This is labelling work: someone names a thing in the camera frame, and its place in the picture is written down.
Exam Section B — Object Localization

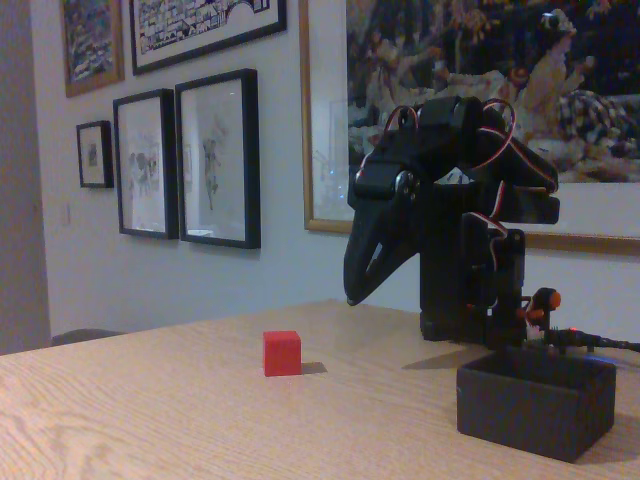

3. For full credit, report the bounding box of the red white base servo cable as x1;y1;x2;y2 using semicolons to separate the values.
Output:
462;180;509;311

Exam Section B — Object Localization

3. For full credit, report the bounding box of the red white elbow servo cable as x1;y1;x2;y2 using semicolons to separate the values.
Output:
475;98;560;194

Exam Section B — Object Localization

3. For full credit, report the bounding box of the black box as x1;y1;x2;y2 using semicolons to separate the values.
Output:
455;349;617;462

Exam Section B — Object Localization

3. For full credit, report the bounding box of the small controller board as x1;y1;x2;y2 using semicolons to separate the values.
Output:
522;323;604;360

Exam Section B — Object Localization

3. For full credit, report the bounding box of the red white wrist servo cable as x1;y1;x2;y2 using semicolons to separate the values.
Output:
388;104;420;147

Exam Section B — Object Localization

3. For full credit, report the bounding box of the black clamp with orange knobs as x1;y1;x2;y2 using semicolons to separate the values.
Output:
517;286;563;327

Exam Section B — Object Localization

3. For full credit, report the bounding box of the dark chair back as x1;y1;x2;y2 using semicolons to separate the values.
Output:
51;328;129;347

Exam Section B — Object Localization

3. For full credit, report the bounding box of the black framed cityscape print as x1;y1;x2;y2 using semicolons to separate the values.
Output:
128;0;289;77

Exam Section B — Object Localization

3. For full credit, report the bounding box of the small black framed picture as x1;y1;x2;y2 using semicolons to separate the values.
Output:
75;119;115;190

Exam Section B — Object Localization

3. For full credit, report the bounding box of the large gold framed painting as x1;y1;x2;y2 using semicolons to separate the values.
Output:
298;0;640;257

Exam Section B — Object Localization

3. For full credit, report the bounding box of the tall black framed drawing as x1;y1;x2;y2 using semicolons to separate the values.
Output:
173;68;262;250

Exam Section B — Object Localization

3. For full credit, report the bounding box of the wood framed colourful painting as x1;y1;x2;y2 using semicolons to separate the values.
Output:
58;0;126;99

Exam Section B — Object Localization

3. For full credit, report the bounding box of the medium black framed drawing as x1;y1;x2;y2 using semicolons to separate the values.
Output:
112;88;180;241

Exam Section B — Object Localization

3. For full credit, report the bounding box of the red cube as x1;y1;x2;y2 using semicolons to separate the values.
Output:
262;330;303;377

